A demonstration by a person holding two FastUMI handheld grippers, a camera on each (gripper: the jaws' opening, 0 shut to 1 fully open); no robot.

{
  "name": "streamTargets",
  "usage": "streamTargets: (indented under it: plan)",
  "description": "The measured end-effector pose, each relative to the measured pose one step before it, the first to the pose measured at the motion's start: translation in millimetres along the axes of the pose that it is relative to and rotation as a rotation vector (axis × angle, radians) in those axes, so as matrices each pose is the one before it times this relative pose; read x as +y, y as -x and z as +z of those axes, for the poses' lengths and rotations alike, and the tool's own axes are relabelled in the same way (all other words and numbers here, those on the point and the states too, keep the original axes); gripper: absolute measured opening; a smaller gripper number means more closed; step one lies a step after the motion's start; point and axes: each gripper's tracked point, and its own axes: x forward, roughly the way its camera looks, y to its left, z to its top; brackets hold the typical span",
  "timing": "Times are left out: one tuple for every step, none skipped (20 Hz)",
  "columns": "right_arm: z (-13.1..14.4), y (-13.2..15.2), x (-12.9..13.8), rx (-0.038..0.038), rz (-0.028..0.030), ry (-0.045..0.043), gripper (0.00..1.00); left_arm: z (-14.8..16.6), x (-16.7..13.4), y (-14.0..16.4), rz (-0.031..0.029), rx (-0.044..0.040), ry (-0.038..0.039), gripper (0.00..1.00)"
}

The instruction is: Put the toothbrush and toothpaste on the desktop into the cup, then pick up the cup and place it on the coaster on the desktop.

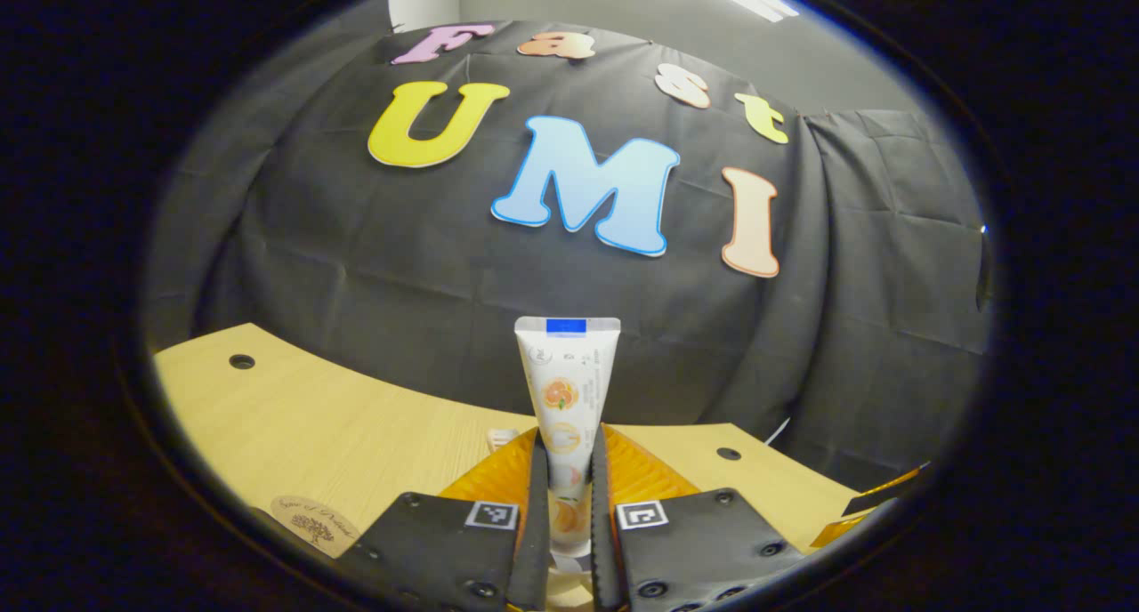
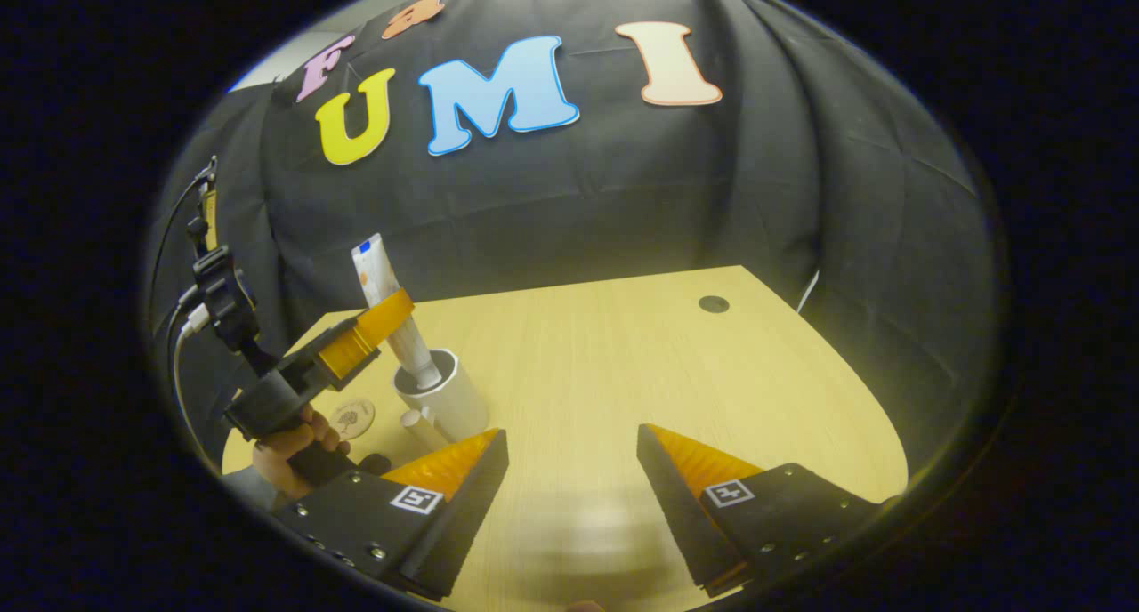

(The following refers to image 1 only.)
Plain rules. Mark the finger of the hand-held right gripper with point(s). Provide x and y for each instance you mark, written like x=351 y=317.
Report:
x=876 y=496

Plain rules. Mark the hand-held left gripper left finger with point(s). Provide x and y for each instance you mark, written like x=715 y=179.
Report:
x=538 y=523

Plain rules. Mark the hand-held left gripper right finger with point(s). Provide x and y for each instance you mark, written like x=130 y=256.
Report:
x=602 y=523

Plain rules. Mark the cream toothbrush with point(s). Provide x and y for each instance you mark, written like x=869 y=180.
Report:
x=501 y=439

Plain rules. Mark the white toothpaste tube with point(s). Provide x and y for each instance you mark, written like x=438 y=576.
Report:
x=568 y=372

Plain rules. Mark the black backdrop cloth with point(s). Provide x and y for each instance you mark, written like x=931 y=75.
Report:
x=400 y=283

